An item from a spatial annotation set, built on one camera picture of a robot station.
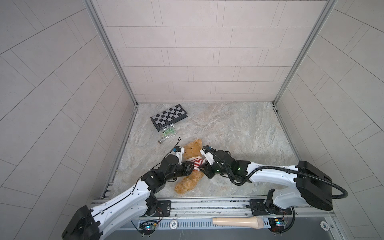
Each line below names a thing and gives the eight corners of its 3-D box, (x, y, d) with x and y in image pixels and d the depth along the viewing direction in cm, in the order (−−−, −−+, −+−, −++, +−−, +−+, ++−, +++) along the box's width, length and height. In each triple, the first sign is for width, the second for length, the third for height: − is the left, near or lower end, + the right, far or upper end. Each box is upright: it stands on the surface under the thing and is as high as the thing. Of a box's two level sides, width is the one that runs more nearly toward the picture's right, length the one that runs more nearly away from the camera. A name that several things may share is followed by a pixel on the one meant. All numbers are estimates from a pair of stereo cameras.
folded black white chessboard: (157, 131, 101) (156, 128, 98) (151, 119, 108) (149, 116, 105) (187, 116, 110) (187, 113, 107) (179, 106, 116) (179, 103, 114)
